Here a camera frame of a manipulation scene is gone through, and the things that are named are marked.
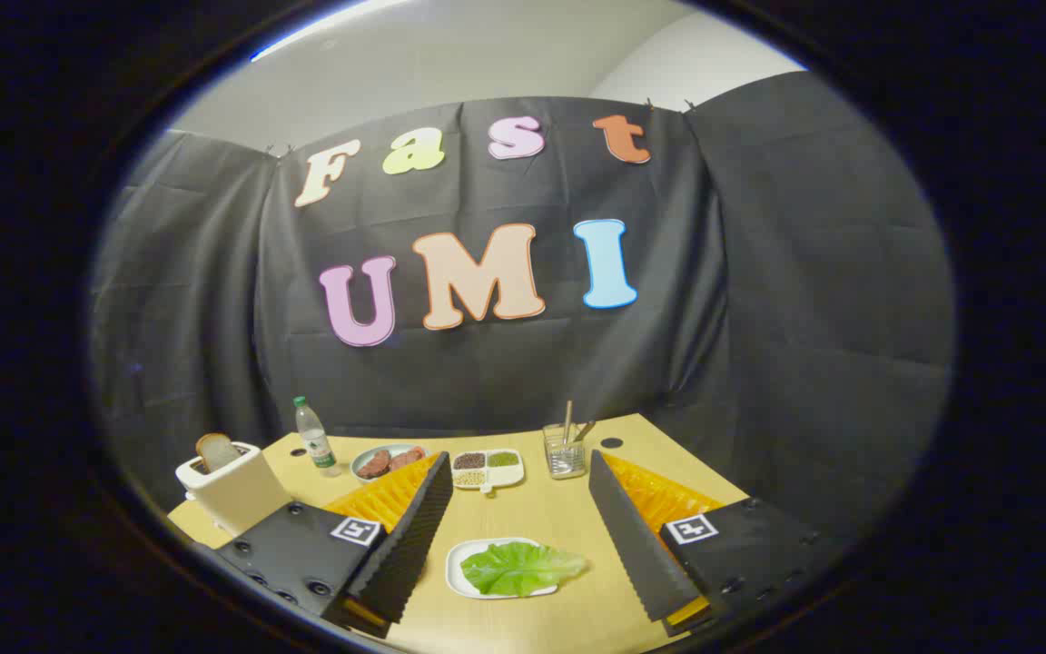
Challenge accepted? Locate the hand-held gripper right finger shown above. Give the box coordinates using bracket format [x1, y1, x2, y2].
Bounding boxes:
[588, 450, 851, 637]

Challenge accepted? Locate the brown bread slice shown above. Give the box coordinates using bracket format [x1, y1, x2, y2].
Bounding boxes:
[196, 433, 242, 473]

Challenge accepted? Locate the green lettuce leaf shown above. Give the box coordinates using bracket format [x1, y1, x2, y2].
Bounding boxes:
[460, 541, 589, 598]

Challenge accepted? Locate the pale green round plate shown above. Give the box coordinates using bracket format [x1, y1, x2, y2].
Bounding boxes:
[350, 443, 430, 483]

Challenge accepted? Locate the white divided condiment tray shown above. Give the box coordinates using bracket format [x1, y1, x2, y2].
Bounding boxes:
[450, 449, 525, 495]

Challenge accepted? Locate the white rectangular plate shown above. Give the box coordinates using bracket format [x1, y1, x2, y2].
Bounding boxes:
[446, 538, 569, 600]

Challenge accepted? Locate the clear plastic water bottle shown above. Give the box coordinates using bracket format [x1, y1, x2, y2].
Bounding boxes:
[294, 396, 340, 478]

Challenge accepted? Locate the white toaster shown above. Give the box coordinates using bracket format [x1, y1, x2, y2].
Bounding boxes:
[175, 441, 292, 537]

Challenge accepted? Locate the clear glass cup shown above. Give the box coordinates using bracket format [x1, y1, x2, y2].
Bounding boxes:
[542, 423, 587, 480]

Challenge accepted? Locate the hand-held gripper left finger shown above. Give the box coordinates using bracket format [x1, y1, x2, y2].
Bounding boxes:
[212, 451, 454, 639]

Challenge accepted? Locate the black backdrop cloth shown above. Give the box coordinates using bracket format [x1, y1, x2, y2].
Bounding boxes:
[92, 71, 955, 537]

